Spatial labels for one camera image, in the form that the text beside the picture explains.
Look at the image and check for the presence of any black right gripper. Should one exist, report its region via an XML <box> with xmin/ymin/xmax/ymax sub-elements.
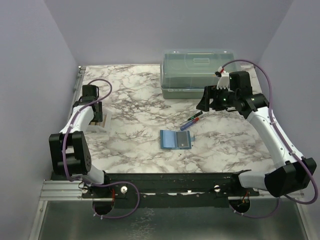
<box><xmin>196</xmin><ymin>85</ymin><xmax>239</xmax><ymax>111</ymax></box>

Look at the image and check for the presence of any white plastic card tray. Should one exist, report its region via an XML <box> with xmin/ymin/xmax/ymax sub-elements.
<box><xmin>86</xmin><ymin>109</ymin><xmax>113</xmax><ymax>133</ymax></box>

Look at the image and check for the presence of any black VIP card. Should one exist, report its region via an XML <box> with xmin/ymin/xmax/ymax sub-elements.
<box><xmin>176</xmin><ymin>131</ymin><xmax>190</xmax><ymax>149</ymax></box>

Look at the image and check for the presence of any blue leather card holder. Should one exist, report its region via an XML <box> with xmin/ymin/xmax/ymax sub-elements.
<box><xmin>159</xmin><ymin>130</ymin><xmax>195</xmax><ymax>150</ymax></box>

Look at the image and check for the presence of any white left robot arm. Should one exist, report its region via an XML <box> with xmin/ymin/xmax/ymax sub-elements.
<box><xmin>48</xmin><ymin>84</ymin><xmax>111</xmax><ymax>198</ymax></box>

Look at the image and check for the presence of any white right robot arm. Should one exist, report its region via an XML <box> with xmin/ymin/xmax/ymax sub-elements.
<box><xmin>196</xmin><ymin>68</ymin><xmax>317</xmax><ymax>198</ymax></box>

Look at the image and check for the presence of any clear lidded storage box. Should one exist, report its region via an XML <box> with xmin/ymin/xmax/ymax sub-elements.
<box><xmin>160</xmin><ymin>48</ymin><xmax>236</xmax><ymax>99</ymax></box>

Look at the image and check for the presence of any blue transparent handle screwdriver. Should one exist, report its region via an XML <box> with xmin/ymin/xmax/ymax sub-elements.
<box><xmin>180</xmin><ymin>117</ymin><xmax>200</xmax><ymax>131</ymax></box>

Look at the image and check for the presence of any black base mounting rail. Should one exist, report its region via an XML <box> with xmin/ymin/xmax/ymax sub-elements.
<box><xmin>82</xmin><ymin>172</ymin><xmax>259</xmax><ymax>199</ymax></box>

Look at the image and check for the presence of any aluminium frame rail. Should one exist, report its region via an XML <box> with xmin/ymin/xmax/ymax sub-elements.
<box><xmin>39</xmin><ymin>180</ymin><xmax>82</xmax><ymax>201</ymax></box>

